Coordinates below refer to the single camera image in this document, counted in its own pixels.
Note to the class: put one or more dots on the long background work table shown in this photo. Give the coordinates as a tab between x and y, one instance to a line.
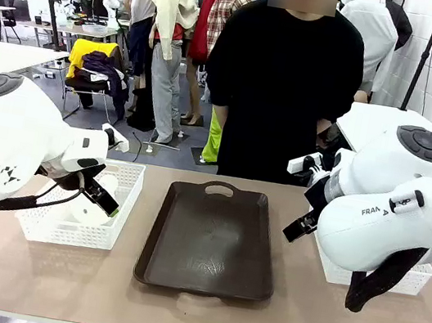
84	29

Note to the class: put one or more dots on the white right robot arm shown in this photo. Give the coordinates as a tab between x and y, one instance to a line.
376	221

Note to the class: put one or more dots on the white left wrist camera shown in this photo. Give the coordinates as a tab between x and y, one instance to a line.
118	139

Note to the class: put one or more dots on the black light stand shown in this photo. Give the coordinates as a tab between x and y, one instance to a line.
424	59

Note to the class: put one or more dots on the mannequin with plaid shirt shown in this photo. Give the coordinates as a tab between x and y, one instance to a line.
230	2

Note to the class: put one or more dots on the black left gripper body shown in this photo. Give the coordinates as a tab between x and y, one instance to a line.
65	180

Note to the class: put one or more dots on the translucent plastic conical flask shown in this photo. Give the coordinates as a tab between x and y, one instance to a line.
90	217

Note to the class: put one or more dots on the dark brown serving tray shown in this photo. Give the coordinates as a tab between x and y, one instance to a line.
208	243

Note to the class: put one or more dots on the yellow garment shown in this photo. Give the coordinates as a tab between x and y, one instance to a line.
80	51

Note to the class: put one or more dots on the white side table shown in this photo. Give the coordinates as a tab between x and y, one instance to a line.
372	117
9	56

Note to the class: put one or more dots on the dark purple garment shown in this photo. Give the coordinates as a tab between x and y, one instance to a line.
110	73

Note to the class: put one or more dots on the black camera tripod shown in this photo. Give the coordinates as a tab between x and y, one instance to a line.
52	10

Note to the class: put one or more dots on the white perforated plastic basket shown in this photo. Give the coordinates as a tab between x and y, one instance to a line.
63	233
420	278

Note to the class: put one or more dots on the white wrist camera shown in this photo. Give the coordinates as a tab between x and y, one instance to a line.
302	163
118	139

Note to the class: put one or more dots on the metal frame chair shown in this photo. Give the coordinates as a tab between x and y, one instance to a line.
74	94

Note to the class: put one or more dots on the mannequin with white shirt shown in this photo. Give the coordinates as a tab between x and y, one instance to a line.
374	43

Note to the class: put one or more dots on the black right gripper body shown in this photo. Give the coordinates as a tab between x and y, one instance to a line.
317	199

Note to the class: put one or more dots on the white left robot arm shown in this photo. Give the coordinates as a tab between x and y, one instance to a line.
5	134

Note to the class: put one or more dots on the neon green trousers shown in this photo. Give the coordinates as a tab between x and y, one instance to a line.
213	140

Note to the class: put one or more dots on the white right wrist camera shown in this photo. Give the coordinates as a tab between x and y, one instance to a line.
302	163

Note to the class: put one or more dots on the black hanging jacket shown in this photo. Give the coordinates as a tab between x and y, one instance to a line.
402	25

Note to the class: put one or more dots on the person in black sweater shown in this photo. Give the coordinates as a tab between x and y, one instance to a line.
280	97

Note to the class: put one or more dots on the mannequin with white tank top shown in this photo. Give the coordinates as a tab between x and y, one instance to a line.
143	0

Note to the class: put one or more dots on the mannequin with red clothing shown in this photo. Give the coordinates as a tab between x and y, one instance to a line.
202	22

